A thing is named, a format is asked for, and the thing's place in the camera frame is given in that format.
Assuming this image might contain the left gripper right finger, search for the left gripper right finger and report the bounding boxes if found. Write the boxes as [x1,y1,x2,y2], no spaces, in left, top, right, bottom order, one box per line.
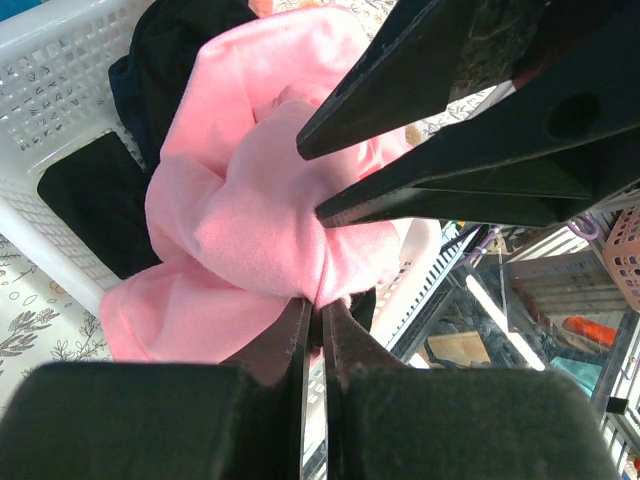
[321,302,618,479]

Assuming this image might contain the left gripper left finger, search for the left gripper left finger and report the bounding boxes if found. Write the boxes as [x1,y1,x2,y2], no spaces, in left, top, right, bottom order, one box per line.
[1,299,313,479]

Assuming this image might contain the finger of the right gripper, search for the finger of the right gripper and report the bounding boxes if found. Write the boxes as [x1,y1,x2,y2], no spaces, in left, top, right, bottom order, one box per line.
[316,9,639,227]
[297,0,545,159]

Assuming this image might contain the pink t shirt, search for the pink t shirt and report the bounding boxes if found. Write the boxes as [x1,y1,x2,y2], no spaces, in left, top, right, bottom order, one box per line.
[99,6,410,363]

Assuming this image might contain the teal t shirt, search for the teal t shirt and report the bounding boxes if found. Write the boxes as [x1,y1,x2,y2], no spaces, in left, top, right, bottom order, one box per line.
[0,0,47,21]

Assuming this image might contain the orange plastic basket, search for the orange plastic basket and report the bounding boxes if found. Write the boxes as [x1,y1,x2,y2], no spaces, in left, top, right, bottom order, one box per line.
[602,206,640,312]

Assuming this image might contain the floral mat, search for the floral mat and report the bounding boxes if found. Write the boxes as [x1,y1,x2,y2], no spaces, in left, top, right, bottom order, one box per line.
[0,0,501,401]

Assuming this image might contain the black garment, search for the black garment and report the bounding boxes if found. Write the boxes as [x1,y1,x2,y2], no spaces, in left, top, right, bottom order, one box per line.
[37,0,376,334]

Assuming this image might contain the white laundry basket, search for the white laundry basket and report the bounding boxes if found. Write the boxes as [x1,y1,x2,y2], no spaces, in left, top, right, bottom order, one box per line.
[1,1,410,479]

